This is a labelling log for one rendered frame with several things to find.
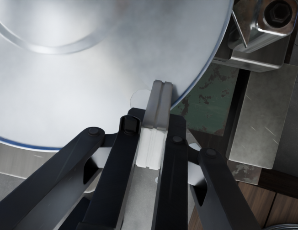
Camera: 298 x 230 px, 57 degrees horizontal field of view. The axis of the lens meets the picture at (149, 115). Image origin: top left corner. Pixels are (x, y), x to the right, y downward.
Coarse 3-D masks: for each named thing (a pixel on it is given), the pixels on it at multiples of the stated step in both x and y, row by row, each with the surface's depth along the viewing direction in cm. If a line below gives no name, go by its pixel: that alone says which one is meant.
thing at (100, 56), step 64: (0, 0) 22; (64, 0) 22; (128, 0) 22; (192, 0) 22; (0, 64) 23; (64, 64) 23; (128, 64) 23; (192, 64) 22; (0, 128) 24; (64, 128) 23
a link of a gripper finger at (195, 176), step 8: (176, 120) 18; (184, 120) 18; (168, 128) 17; (176, 128) 17; (184, 128) 17; (184, 136) 16; (192, 152) 15; (192, 160) 14; (192, 168) 14; (200, 168) 14; (192, 176) 15; (200, 176) 14; (192, 184) 15; (200, 184) 15
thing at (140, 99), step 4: (136, 92) 23; (140, 92) 23; (144, 92) 23; (148, 92) 23; (132, 96) 23; (136, 96) 23; (140, 96) 23; (144, 96) 23; (148, 96) 23; (132, 100) 23; (136, 100) 23; (140, 100) 23; (144, 100) 23; (148, 100) 23; (132, 104) 23; (136, 104) 23; (140, 104) 23; (144, 104) 23; (140, 108) 23; (144, 108) 23
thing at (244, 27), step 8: (240, 0) 21; (248, 0) 21; (256, 0) 21; (240, 8) 21; (248, 8) 21; (240, 16) 21; (248, 16) 21; (240, 24) 21; (248, 24) 21; (240, 32) 21; (248, 32) 21; (248, 40) 21
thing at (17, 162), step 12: (0, 144) 24; (0, 156) 24; (12, 156) 24; (24, 156) 24; (36, 156) 24; (48, 156) 24; (0, 168) 24; (12, 168) 24; (24, 168) 24; (36, 168) 24; (96, 180) 24; (84, 192) 24
